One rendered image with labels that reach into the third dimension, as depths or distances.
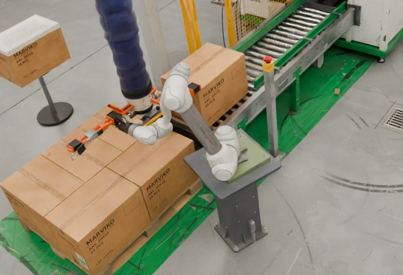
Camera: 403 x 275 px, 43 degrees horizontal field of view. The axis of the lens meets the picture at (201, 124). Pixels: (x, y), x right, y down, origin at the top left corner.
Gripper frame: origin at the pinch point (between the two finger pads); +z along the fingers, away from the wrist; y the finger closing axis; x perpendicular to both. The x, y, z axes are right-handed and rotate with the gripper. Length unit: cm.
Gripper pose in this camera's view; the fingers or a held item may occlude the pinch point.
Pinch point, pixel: (113, 119)
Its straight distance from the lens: 362.0
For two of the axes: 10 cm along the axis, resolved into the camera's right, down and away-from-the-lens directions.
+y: 1.4, 7.6, 6.3
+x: 6.5, -5.5, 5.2
